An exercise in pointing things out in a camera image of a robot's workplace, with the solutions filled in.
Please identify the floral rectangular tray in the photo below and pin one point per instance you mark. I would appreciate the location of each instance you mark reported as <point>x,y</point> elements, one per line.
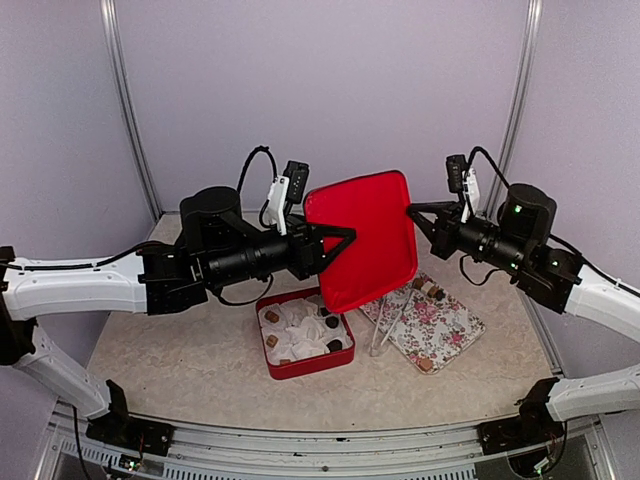
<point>429,330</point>

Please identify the brown sweet chocolate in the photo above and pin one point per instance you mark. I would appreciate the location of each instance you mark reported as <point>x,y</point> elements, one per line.
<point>426,366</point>

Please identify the white square chocolate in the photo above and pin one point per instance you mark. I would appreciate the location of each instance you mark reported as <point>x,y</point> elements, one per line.
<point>426,288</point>

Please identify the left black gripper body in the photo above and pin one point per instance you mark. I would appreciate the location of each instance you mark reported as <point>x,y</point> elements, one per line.
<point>301,264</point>

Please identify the aluminium table front rail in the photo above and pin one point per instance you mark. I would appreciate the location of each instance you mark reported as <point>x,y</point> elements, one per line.
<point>200,451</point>

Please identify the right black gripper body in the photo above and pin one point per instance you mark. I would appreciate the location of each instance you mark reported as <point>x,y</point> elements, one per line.
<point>448,243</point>

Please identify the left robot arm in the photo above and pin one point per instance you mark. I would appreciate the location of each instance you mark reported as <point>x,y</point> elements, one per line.
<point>215,248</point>

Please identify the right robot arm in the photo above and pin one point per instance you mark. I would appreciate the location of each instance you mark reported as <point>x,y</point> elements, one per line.
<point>559,279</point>

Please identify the white paper chocolate cups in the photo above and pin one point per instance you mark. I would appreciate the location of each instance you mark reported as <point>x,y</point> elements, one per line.
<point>301,331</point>

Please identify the red box lid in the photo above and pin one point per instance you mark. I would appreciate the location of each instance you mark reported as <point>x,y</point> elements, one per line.
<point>383,256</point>

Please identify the dark square chocolate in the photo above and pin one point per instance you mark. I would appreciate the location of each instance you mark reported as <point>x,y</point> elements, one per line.
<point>335,345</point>

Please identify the silver metal serving tongs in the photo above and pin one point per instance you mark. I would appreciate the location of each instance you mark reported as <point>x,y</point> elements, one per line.
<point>378,343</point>

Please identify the red chocolate box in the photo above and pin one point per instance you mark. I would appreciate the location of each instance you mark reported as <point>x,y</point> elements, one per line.
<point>312,365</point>

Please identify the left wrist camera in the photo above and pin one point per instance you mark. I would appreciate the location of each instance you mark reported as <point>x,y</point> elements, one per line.
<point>285,191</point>

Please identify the left aluminium frame post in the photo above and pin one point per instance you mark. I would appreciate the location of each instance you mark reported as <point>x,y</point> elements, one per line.
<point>109,16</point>

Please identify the dark round chocolate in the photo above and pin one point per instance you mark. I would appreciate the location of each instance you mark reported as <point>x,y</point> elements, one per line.
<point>332,322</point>

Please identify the brown cube chocolate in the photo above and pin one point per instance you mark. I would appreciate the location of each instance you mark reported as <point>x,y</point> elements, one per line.
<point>271,341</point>

